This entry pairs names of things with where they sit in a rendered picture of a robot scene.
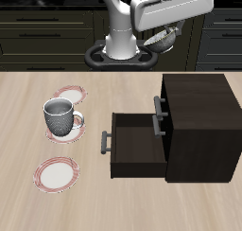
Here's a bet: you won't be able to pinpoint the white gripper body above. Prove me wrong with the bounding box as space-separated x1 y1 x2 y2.
130 0 215 33

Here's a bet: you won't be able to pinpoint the grey speckled bowl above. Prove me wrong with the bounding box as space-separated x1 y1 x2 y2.
143 28 176 55

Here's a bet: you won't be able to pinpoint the dark wooden cabinet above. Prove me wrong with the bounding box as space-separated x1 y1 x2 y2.
151 73 242 184

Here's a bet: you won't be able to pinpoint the white plate with red rim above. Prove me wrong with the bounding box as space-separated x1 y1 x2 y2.
52 84 89 106
32 155 81 194
44 114 87 145

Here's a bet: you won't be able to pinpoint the dark kitchen cupboards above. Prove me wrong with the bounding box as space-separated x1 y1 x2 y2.
0 7 242 73

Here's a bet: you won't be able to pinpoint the dark wooden drawer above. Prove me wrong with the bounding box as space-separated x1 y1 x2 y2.
100 112 168 180

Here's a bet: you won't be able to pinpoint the grey textured mug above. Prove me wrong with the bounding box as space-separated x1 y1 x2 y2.
43 97 86 138

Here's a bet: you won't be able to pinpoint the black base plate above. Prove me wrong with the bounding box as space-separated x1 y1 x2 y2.
83 40 159 71

